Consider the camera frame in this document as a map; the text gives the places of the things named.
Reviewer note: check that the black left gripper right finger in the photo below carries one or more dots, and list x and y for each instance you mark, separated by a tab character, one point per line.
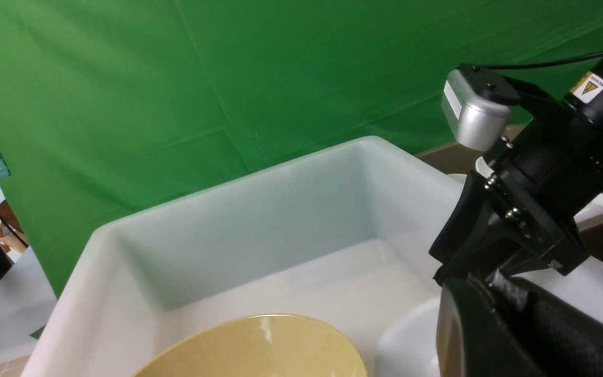
561	339

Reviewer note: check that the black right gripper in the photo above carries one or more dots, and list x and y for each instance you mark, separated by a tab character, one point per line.
515	220

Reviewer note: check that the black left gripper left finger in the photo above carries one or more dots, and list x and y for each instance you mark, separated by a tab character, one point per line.
483	331

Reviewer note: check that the white square dish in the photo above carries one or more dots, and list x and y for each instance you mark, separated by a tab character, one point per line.
408	347

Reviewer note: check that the yellow noodle bowl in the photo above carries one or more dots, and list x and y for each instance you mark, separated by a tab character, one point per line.
262	345

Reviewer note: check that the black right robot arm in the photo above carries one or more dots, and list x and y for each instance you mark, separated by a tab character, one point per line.
545	164

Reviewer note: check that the large white plastic tub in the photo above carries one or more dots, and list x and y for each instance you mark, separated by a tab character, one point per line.
340	235

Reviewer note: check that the green backdrop cloth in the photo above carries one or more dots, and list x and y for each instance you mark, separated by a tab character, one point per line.
111	107

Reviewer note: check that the beige checked table mat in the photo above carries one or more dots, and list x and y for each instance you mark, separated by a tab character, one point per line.
14	367

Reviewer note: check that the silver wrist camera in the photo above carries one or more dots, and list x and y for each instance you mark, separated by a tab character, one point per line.
477	103

